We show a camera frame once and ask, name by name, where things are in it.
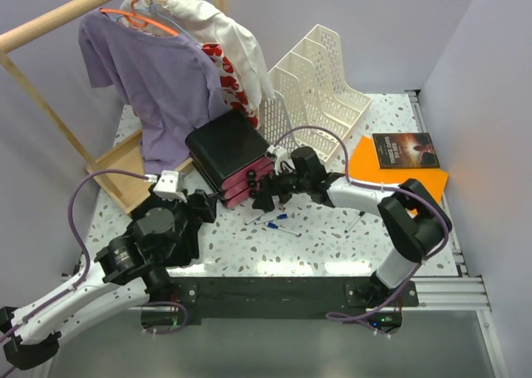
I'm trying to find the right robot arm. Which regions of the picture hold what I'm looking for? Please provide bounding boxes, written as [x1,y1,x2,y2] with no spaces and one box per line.
[251,146,452,306]

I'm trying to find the wooden clothes rack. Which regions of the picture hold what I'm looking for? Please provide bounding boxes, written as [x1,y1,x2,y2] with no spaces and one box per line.
[0,0,229,213]

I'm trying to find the orange clip folder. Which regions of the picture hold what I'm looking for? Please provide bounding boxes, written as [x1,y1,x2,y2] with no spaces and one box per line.
[348,137,448,204]

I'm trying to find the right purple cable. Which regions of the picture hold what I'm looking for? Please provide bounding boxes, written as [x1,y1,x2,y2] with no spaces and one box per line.
[269,126,454,333]

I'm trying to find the red floral white garment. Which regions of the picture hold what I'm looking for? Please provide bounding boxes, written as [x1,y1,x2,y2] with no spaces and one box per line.
[200,43,260,130]

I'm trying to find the black whiteboard marker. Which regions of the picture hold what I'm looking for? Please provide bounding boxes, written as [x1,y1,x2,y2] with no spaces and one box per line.
[344,211,366,233]

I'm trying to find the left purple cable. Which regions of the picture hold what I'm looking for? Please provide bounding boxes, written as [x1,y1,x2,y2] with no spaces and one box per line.
[0,169,161,366]

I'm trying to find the blue whiteboard marker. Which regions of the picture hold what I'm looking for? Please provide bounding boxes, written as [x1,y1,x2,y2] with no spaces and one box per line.
[267,222,302,238]

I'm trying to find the purple t-shirt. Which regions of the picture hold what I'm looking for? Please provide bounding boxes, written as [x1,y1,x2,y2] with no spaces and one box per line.
[78,11,229,174]

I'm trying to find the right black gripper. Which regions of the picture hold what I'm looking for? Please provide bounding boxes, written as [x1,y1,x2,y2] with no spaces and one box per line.
[253,162,311,211]

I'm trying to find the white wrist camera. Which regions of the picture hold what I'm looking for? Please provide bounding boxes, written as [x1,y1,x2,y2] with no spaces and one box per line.
[153,170,186,202]
[266,145,289,174]

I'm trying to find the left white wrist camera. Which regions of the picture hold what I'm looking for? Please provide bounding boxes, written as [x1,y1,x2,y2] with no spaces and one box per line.
[153,170,186,202]

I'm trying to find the blue wire hanger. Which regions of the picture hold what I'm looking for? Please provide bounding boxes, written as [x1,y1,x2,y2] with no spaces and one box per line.
[120,0,201,46]

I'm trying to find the pink drawer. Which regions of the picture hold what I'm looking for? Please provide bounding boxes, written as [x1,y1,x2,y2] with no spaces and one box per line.
[221,156,272,190]
[221,188,251,208]
[223,165,273,200]

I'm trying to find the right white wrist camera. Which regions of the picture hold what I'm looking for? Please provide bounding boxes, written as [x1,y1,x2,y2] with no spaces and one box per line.
[266,145,289,174]

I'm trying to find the black drawer cabinet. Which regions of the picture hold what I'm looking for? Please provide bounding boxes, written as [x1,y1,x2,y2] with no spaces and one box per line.
[185,110,269,204]

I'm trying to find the aluminium frame rail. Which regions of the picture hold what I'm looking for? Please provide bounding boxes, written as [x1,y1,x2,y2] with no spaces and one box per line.
[405,89,512,378]

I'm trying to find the orange clothes hanger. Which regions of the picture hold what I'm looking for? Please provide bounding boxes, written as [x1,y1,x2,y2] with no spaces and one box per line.
[100,0,179,37]

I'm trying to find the purple cable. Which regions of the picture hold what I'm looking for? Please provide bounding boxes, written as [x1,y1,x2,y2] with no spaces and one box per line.
[269,126,454,333]
[0,169,161,366]

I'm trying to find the white plastic file organizer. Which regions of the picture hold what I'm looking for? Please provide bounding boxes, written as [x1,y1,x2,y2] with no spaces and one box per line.
[259,25,372,165]

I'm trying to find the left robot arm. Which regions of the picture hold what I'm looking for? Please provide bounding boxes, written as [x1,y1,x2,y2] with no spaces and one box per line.
[1,189,217,371]

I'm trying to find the dark hardcover book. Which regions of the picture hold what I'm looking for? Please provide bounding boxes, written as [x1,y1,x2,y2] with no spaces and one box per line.
[372,132,440,169]

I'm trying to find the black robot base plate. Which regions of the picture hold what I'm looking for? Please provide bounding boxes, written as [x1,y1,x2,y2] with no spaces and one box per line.
[140,277,419,332]

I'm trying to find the pink top drawer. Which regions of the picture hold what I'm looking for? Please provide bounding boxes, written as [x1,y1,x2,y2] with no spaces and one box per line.
[221,156,272,190]

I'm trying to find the white shirt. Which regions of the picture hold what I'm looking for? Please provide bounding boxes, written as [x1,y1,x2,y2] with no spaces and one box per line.
[120,0,278,110]

